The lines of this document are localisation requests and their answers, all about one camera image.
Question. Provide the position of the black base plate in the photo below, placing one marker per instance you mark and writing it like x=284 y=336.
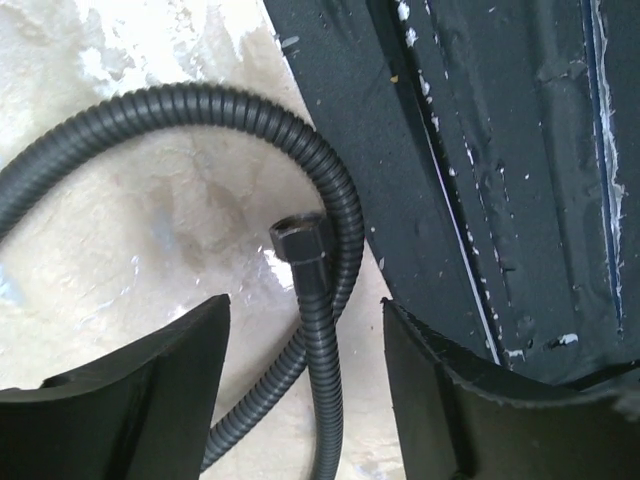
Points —
x=496 y=146

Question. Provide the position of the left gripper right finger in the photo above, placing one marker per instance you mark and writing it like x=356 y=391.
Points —
x=459 y=416

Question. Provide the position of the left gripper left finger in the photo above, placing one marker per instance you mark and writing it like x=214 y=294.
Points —
x=140 y=412

